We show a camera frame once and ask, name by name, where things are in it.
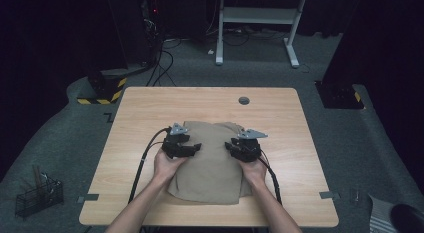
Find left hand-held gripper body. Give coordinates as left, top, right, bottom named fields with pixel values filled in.
left=162, top=122, right=190, bottom=159

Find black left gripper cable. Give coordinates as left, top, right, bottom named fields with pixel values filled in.
left=128, top=127, right=171, bottom=205

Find grey striped cloth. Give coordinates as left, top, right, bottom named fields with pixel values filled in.
left=368, top=194, right=401, bottom=233

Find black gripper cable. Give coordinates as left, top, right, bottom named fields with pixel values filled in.
left=128, top=127, right=171, bottom=205
left=259, top=155, right=283, bottom=206

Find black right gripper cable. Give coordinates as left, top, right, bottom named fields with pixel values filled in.
left=259, top=155, right=283, bottom=206

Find black rounded object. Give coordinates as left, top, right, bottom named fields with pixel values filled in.
left=390, top=203, right=424, bottom=233

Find white metal stand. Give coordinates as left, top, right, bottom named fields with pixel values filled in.
left=215, top=0, right=308, bottom=69

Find person's right hand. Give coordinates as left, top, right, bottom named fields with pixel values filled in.
left=238, top=156, right=269, bottom=188

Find grey tape strip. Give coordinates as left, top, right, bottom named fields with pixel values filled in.
left=319, top=191, right=341, bottom=200
left=77, top=193, right=100, bottom=204

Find black stand base yellow mark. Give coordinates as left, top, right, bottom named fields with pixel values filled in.
left=314, top=80, right=365, bottom=110

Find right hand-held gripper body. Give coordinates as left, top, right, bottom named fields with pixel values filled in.
left=237, top=128, right=269, bottom=163

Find person's left hand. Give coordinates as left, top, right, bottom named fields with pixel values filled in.
left=153, top=148, right=190, bottom=186

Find black yellow striped stand base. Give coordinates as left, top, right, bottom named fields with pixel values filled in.
left=77, top=67, right=128, bottom=106

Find black wire basket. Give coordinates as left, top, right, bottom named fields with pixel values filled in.
left=14, top=164, right=65, bottom=219

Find khaki shorts with black drawstring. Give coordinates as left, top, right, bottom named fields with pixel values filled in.
left=167, top=121, right=254, bottom=206

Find black floor cables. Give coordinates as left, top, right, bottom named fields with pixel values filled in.
left=145, top=37, right=183, bottom=88

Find black equipment rack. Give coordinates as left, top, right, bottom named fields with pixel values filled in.
left=139, top=0, right=165, bottom=66

